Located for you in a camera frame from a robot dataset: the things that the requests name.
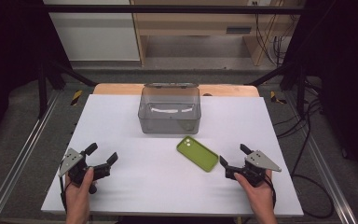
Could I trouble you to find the light wooden desk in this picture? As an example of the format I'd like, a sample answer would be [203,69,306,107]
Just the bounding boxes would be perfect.
[130,0,304,67]

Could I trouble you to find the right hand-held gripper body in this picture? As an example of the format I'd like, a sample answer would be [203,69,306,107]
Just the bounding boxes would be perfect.
[225,149,282,189]

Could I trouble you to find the aluminium floor rail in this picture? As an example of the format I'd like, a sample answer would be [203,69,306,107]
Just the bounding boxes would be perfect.
[0,91,62,224]
[287,92,358,224]

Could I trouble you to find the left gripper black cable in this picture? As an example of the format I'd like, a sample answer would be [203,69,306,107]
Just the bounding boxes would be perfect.
[59,178,70,214]

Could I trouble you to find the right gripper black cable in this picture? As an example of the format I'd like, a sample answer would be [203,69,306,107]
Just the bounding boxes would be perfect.
[264,174,278,210]

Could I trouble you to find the white cabinet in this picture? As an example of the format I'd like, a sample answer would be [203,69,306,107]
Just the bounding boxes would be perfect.
[42,0,142,63]

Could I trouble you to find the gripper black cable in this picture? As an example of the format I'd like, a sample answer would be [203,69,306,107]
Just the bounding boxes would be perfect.
[264,174,278,210]
[59,178,70,214]

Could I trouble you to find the black horizontal frame bar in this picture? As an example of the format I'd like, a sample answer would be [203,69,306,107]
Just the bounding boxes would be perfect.
[42,4,306,15]

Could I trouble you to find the person's right hand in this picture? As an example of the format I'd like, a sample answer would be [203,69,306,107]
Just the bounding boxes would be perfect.
[233,169,277,217]

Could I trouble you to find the hanging black desk cables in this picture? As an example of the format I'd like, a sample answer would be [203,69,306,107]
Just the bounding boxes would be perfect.
[254,12,295,67]

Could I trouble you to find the green phone case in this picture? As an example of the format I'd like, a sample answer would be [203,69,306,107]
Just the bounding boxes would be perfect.
[175,135,220,174]

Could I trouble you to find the yellow black floor tape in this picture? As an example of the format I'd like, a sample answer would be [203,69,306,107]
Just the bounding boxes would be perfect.
[269,90,288,105]
[70,90,84,106]

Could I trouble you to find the person's left hand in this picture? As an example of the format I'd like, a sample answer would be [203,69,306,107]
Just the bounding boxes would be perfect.
[64,167,95,215]

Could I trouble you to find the wooden table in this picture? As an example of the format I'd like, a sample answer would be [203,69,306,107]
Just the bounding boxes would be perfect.
[91,82,261,98]

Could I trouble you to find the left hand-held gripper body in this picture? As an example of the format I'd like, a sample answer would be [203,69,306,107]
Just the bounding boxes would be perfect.
[58,147,112,188]

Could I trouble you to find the clear grey plastic box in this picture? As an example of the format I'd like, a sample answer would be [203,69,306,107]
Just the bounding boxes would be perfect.
[137,82,202,135]

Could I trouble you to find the black frame strut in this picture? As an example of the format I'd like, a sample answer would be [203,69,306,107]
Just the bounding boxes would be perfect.
[244,61,308,120]
[36,58,98,119]

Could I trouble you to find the black floor cable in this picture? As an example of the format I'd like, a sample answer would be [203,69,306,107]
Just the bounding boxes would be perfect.
[274,78,336,219]

